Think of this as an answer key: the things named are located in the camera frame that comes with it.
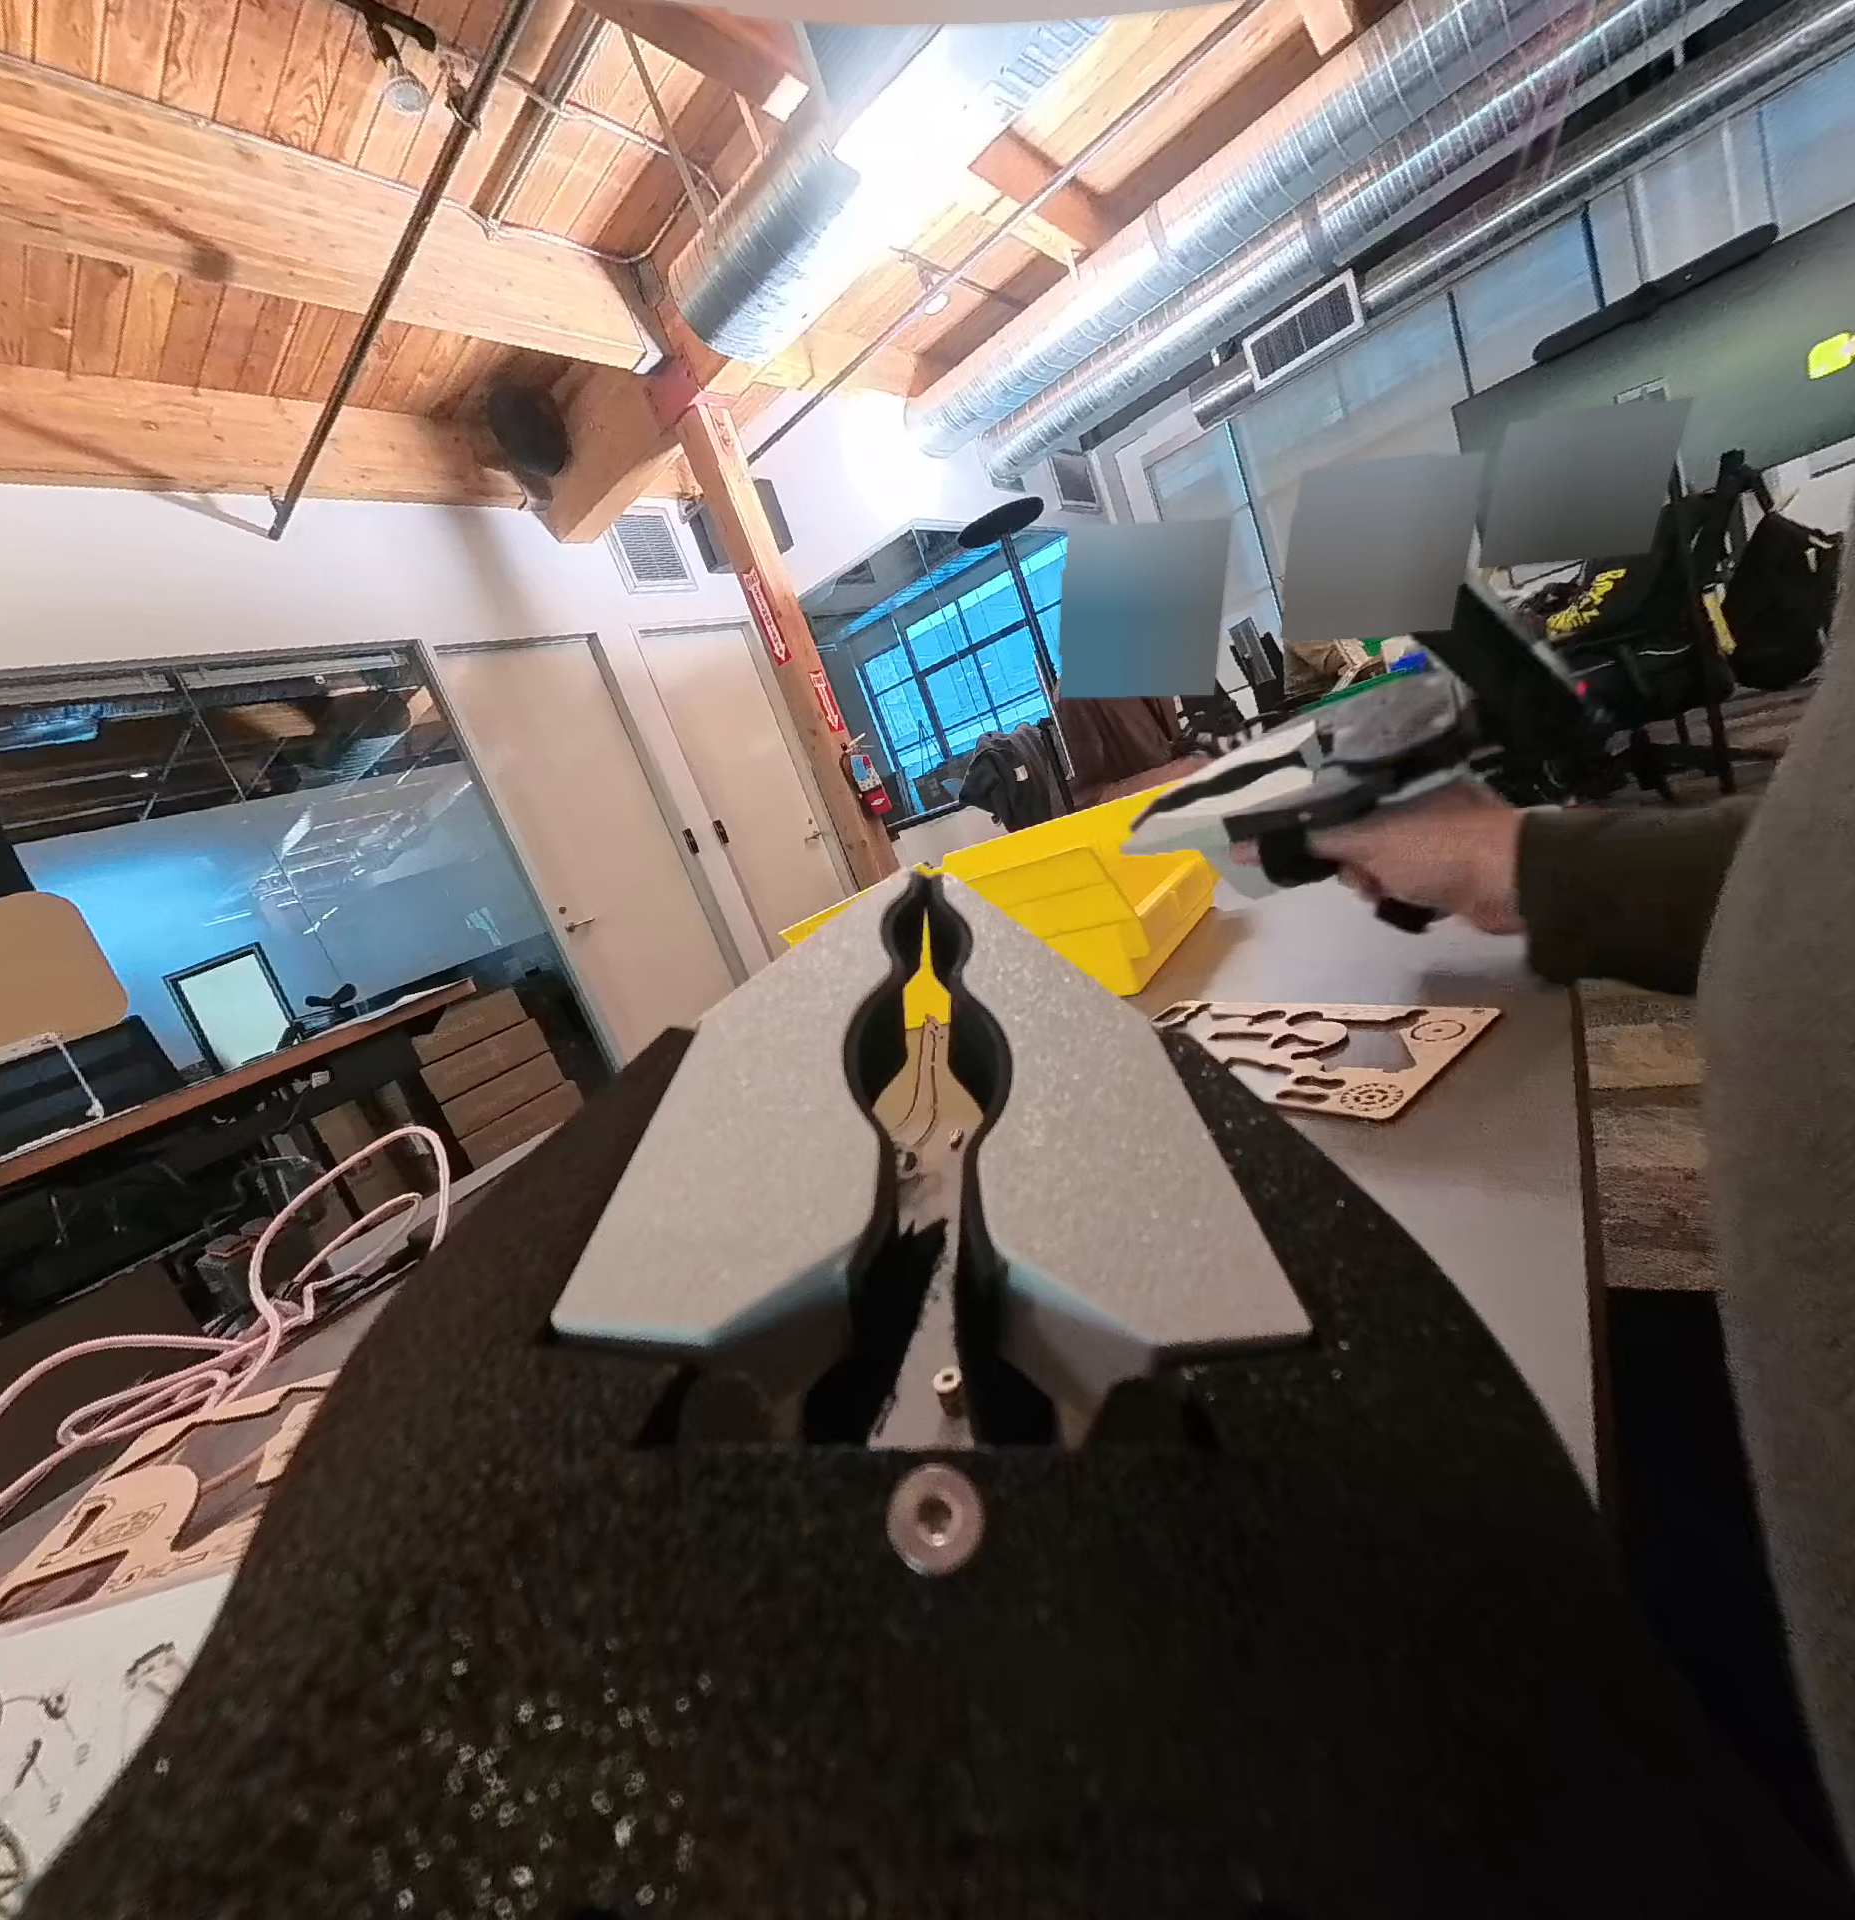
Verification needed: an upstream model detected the pink cable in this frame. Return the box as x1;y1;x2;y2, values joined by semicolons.
0;1125;452;1549

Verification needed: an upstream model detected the laser-cut wooden part sheet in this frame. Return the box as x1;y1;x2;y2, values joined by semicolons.
1152;996;1504;1125
0;1373;336;1638

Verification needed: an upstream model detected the person's right hand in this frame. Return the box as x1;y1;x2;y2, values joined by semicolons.
1310;798;1532;937

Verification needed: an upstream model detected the black floor lamp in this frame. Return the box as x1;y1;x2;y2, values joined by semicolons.
962;499;1080;782

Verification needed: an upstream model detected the chair with yellow-print jacket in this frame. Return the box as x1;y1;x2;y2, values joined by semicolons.
1528;495;1745;800

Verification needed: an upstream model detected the black video bar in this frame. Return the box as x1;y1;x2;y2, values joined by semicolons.
1532;224;1781;366

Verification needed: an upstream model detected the white lit monitor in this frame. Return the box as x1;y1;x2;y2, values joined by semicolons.
166;944;292;1075

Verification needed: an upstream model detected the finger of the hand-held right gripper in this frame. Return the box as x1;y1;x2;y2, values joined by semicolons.
1220;785;1330;902
1130;725;1344;853

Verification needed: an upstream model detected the large dark wall screen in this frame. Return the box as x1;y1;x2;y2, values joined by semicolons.
1452;262;1855;505

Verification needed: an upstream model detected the printed instruction paper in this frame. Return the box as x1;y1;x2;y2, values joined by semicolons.
0;1575;224;1920

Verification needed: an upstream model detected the white wall vent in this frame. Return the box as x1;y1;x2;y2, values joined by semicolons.
610;506;702;594

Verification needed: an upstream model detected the dark wooden desk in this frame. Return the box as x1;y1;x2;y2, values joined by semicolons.
0;982;480;1322

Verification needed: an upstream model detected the black wall speaker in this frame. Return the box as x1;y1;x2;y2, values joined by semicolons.
688;481;794;572

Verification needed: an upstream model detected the white duct vent grille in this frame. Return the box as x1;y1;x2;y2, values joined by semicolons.
1242;271;1368;390

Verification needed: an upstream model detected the black backpack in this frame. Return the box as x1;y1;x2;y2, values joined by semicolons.
1722;516;1843;692

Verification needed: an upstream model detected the person's right forearm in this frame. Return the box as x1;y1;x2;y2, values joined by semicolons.
1516;795;1761;996

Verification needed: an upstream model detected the beige rounded panel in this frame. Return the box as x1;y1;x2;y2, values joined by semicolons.
0;893;128;1063

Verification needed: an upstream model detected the black round ceiling speaker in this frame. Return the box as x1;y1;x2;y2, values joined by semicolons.
484;382;576;474

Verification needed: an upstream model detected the yellow plastic bin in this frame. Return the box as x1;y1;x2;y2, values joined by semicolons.
784;781;1222;996

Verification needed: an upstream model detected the chair with dark jacket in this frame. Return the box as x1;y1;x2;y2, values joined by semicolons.
960;720;1080;837

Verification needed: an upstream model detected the person's torso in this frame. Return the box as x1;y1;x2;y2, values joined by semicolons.
1700;404;1855;1920

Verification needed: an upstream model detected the short silver spiral duct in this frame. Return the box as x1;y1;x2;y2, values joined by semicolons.
676;126;870;363

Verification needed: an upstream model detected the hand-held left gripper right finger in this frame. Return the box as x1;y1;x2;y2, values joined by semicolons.
928;871;1314;1412

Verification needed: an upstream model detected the white door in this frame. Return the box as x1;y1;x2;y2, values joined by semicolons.
436;636;738;1057
634;622;858;963

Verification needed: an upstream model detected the wooden support post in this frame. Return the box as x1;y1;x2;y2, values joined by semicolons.
672;397;900;890

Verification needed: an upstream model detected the curved wooden model part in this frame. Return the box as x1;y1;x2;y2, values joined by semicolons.
874;1017;972;1189

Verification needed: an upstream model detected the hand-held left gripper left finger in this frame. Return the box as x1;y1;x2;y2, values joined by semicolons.
550;871;932;1348

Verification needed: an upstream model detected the blue-lit grid window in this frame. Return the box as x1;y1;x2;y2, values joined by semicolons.
852;524;1072;782

